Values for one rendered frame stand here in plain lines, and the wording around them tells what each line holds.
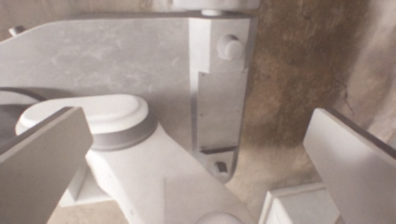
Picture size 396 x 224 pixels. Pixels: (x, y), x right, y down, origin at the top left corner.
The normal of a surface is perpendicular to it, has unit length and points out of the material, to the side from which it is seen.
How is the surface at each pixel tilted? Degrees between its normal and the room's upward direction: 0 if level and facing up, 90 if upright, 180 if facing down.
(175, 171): 90
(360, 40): 0
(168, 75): 0
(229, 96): 0
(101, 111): 90
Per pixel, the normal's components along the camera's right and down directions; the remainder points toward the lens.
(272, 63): 0.18, 0.51
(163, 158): 0.00, -0.85
